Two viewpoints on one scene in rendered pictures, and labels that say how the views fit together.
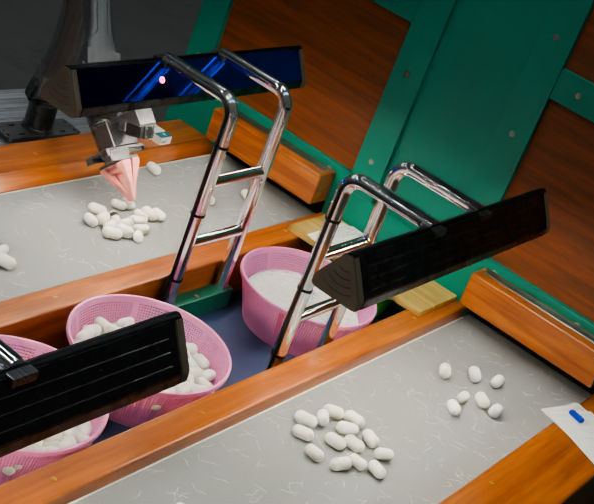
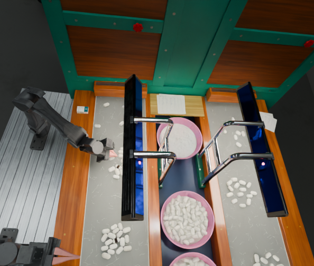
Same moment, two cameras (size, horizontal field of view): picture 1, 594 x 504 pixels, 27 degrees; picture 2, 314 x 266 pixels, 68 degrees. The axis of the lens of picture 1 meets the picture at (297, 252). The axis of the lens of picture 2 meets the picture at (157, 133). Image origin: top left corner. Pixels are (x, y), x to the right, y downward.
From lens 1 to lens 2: 178 cm
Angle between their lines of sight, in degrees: 47
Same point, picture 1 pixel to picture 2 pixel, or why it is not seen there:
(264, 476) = (243, 227)
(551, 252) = (230, 76)
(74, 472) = not seen: outside the picture
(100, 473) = not seen: outside the picture
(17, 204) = (94, 194)
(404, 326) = (206, 125)
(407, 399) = (229, 152)
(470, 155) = (197, 63)
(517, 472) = not seen: hidden behind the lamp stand
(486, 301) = (216, 98)
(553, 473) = (272, 146)
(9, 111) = (23, 132)
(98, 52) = (71, 133)
